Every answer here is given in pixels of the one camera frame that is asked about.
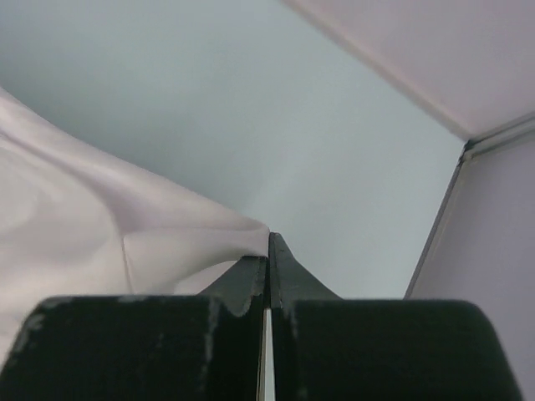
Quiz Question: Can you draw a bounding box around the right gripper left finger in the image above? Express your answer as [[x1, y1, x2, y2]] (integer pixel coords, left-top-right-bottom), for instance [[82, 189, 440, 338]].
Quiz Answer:
[[1, 257, 268, 400]]

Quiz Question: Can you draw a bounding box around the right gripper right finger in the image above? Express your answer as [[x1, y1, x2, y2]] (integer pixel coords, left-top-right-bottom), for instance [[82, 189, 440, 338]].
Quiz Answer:
[[268, 233, 522, 400]]

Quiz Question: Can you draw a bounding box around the white long sleeve shirt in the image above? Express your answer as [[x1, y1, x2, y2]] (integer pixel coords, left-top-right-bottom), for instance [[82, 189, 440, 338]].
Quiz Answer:
[[1, 92, 269, 353]]

